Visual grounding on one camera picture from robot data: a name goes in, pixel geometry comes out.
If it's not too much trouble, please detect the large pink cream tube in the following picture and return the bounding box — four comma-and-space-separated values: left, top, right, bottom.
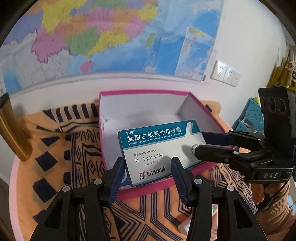
178, 203, 219, 236

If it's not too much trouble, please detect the teal white medicine box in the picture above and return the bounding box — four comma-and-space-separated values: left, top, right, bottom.
118, 120, 205, 187

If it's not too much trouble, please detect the pink sleeve forearm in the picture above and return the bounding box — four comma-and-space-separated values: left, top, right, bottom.
257, 190, 295, 240

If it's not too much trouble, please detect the person's right hand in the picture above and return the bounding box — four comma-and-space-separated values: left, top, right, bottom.
251, 182, 288, 205

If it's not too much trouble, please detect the blue plastic basket rack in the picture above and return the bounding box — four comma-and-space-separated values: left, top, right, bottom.
232, 98, 264, 134

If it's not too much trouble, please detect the orange patterned blanket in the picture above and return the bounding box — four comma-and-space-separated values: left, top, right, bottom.
16, 99, 258, 241

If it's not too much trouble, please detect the yellow hanging coat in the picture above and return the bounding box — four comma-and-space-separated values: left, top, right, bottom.
266, 66, 288, 87

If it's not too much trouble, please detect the pink cardboard box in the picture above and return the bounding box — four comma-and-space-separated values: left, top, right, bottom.
99, 90, 230, 201

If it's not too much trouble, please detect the gold thermos bottle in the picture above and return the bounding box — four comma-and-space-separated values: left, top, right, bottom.
1, 92, 32, 162

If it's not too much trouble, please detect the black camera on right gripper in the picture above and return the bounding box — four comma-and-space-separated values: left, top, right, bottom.
258, 86, 295, 148

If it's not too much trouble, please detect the white wall socket panel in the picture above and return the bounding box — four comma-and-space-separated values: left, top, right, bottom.
210, 60, 241, 87

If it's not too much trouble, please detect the colourful wall map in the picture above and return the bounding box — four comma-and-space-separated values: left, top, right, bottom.
1, 1, 223, 94

